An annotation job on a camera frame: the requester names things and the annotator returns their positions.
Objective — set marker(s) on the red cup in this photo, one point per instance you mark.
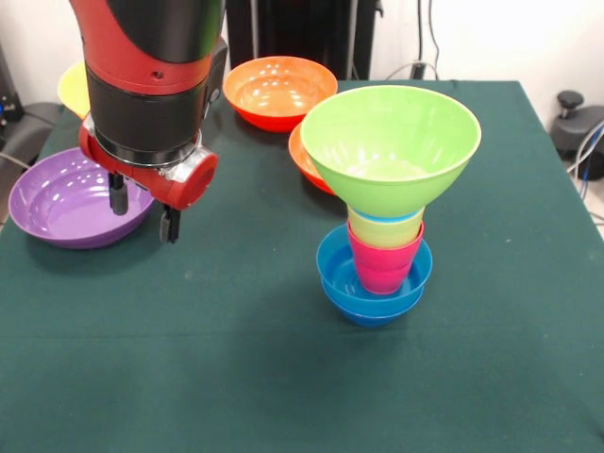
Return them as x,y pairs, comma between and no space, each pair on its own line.
384,269

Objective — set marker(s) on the black rounded base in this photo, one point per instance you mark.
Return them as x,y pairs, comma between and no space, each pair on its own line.
578,134

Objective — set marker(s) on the purple bowl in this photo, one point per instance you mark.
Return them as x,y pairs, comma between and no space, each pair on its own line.
61,212

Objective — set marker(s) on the light blue bowl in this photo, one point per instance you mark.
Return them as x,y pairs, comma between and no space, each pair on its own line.
330,278

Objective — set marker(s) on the yellow-green cup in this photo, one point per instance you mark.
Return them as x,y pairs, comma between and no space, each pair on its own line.
384,233

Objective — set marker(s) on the light green bowl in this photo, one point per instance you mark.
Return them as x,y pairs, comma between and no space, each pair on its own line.
391,141

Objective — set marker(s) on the dark blue bowl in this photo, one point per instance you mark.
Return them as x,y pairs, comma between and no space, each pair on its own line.
373,316

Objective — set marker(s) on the dark green tablecloth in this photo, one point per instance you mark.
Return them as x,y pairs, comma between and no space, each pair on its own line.
302,377

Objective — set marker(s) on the black chair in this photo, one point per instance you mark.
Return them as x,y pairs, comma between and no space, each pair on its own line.
28,127

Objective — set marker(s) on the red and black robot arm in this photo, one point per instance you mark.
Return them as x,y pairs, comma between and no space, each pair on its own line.
146,71

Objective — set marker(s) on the light blue cup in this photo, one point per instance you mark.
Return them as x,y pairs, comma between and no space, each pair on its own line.
387,219

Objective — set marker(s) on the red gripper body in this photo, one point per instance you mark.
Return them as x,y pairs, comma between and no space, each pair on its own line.
174,181

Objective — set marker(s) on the orange bowl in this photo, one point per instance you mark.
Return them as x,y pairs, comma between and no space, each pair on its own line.
307,160
278,89

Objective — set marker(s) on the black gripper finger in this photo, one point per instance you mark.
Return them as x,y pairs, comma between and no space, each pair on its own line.
118,196
169,224

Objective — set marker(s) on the black knob clamp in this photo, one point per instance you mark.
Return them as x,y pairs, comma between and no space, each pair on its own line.
570,100

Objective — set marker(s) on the large yellow bowl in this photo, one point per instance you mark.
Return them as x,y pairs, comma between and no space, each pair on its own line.
73,89

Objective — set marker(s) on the black plug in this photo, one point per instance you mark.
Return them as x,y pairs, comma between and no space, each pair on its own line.
417,71

